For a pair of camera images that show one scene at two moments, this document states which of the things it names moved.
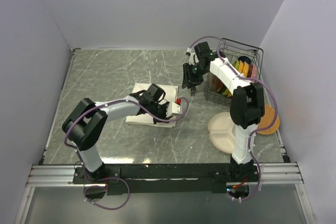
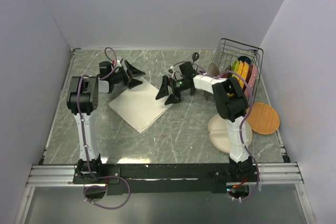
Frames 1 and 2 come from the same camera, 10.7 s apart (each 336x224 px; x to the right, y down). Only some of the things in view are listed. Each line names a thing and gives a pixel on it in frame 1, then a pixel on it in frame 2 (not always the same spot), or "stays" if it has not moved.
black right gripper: (188, 80) -> (172, 98)
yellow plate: (240, 67) stays
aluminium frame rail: (62, 176) stays
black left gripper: (165, 115) -> (133, 82)
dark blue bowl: (244, 59) stays
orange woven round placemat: (266, 119) stays
